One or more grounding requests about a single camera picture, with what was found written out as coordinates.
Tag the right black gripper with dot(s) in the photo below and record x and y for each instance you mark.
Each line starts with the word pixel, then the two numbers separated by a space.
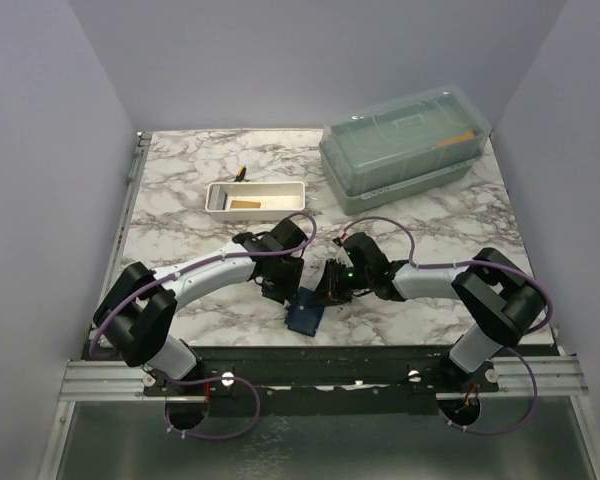
pixel 328 286

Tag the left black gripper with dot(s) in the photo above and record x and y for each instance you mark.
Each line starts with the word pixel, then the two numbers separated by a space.
pixel 289 291

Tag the blue card holder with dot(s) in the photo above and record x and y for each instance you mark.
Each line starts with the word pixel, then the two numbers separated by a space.
pixel 303 317

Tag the white rectangular tray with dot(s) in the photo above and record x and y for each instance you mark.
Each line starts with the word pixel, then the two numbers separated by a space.
pixel 278 200

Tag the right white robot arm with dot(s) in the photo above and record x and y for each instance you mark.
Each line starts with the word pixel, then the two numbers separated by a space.
pixel 503 301

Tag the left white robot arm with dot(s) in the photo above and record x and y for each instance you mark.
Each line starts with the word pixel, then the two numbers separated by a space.
pixel 136 314

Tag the gold card lying in tray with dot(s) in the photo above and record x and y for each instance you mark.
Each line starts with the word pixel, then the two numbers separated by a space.
pixel 243 204

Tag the stack of cards in tray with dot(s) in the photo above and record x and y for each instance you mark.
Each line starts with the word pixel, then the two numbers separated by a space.
pixel 217 198

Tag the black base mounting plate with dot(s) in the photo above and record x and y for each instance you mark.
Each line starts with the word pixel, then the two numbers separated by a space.
pixel 317 381

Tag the green bin with clear lid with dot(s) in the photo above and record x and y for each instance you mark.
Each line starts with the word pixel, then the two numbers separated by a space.
pixel 402 147

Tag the yellow black handled screwdriver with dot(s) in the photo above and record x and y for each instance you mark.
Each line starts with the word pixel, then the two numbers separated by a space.
pixel 241 175

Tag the left aluminium rail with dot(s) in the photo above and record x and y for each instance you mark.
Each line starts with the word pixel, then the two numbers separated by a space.
pixel 101 381

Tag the aluminium rail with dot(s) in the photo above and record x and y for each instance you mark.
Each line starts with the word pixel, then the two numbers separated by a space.
pixel 101 381
pixel 557 376

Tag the right aluminium rail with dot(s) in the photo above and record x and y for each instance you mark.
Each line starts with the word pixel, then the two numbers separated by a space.
pixel 557 376

